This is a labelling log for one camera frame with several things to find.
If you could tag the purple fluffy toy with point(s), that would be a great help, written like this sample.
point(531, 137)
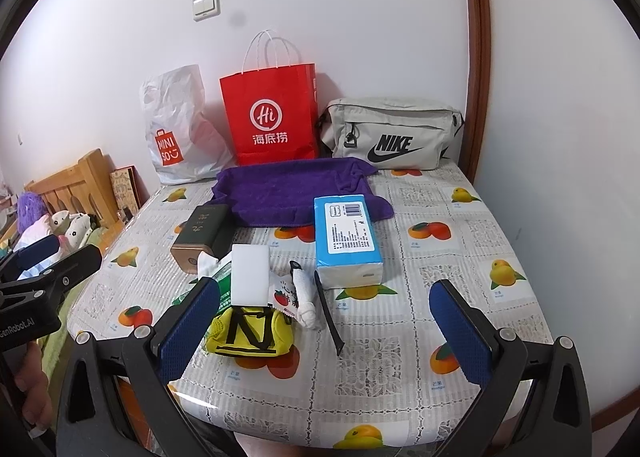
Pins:
point(30, 207)

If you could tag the person's left hand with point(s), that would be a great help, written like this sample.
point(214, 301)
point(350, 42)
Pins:
point(34, 383)

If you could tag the brown patterned book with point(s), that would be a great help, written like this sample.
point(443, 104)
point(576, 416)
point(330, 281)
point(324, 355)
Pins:
point(126, 194)

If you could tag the green sachet packet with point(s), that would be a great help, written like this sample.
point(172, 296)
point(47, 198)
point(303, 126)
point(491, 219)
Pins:
point(223, 278)

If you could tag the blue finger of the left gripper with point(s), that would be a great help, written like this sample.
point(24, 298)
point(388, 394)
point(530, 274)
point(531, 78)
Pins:
point(27, 257)

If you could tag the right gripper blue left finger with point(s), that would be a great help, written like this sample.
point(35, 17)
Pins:
point(154, 356)

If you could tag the white knotted cloth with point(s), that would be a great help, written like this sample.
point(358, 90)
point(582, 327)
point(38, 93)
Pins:
point(306, 294)

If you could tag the red Haidilao paper bag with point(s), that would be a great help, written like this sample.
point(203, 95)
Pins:
point(272, 113)

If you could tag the white tomato snack packet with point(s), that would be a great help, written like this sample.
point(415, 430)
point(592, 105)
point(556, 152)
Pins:
point(282, 295)

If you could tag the dark green tissue box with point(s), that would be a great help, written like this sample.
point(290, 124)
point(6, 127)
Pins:
point(210, 229)

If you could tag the white Miniso plastic bag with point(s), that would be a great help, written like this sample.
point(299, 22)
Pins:
point(183, 143)

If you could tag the yellow black small pouch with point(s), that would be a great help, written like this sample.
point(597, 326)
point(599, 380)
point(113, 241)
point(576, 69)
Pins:
point(261, 332)

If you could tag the wooden headboard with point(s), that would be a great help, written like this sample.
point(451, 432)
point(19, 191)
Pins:
point(84, 187)

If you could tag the grey Nike waist bag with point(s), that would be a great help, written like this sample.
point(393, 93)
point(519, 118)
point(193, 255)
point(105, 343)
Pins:
point(390, 133)

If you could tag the white plush toy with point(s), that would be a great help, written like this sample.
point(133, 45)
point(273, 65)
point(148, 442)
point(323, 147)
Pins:
point(72, 229)

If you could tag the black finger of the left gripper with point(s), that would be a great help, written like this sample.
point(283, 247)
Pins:
point(65, 274)

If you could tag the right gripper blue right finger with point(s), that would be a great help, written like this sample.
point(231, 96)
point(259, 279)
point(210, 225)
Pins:
point(490, 358)

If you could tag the white wall switch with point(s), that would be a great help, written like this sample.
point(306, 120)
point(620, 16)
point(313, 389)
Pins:
point(203, 9)

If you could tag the white sponge block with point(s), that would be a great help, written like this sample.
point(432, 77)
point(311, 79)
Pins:
point(250, 275)

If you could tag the white mesh bag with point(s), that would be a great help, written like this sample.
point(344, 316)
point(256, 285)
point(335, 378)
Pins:
point(206, 267)

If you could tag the purple towel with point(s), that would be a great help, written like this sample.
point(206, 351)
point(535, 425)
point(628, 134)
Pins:
point(283, 193)

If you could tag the brown wooden door frame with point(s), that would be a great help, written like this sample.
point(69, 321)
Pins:
point(476, 110)

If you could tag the blue tissue pack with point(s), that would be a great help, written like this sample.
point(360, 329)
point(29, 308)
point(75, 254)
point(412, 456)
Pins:
point(347, 252)

